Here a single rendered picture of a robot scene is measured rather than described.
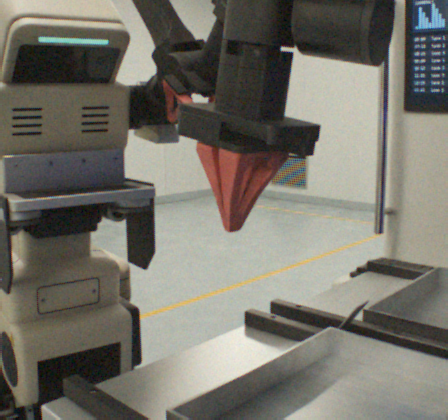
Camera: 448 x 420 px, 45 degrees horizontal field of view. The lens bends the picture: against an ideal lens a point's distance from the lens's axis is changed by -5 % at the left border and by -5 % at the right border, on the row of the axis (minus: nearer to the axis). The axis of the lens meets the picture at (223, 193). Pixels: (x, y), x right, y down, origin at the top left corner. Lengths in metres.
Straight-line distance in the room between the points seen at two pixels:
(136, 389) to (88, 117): 0.53
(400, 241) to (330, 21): 1.04
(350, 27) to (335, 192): 6.49
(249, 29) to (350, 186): 6.35
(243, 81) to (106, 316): 0.70
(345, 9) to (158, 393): 0.42
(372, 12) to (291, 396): 0.38
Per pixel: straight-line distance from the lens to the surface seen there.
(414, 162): 1.35
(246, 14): 0.42
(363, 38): 0.39
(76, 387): 0.58
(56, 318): 1.03
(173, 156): 7.09
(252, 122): 0.41
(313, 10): 0.40
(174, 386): 0.62
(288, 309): 0.79
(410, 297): 0.88
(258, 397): 0.59
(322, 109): 6.91
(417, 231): 1.37
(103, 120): 1.00
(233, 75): 0.43
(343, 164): 6.77
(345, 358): 0.68
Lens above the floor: 1.17
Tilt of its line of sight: 9 degrees down
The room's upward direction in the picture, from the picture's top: straight up
